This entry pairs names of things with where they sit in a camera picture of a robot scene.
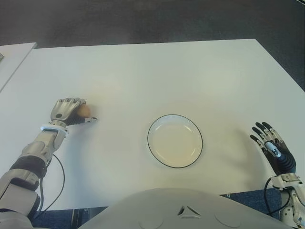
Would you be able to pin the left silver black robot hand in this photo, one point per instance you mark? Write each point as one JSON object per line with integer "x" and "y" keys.
{"x": 63, "y": 111}

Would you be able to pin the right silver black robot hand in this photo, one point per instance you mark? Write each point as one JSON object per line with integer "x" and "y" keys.
{"x": 283, "y": 162}

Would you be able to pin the reddish yellow apple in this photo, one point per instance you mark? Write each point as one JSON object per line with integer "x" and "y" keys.
{"x": 84, "y": 111}

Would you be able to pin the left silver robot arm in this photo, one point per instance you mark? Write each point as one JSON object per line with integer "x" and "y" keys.
{"x": 40, "y": 152}

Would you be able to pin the white plate with black rim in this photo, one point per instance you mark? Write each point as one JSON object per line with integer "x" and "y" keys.
{"x": 175, "y": 143}

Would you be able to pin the adjacent white table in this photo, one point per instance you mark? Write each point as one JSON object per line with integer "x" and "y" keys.
{"x": 13, "y": 58}

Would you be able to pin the dark table leg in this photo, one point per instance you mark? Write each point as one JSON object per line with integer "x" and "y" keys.
{"x": 78, "y": 218}

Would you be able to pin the grey robot torso shell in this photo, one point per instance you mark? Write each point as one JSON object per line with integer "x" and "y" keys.
{"x": 186, "y": 214}

